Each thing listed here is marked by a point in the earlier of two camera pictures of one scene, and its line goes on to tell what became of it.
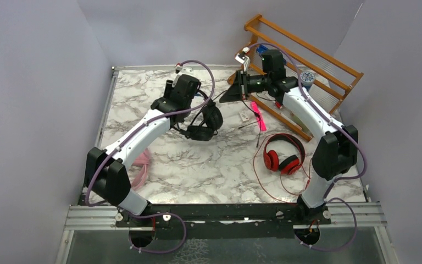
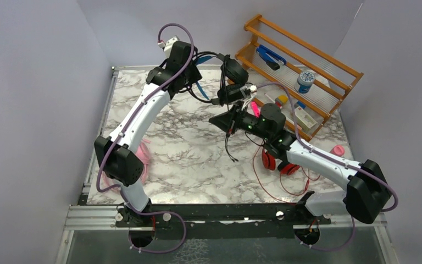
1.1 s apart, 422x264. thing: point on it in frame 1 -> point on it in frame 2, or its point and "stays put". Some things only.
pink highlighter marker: [257, 111] stays put
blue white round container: [307, 78] stays put
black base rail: [225, 223] stays put
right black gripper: [234, 93] -> [225, 120]
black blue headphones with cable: [205, 124] -> [222, 80]
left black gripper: [169, 87] -> [193, 76]
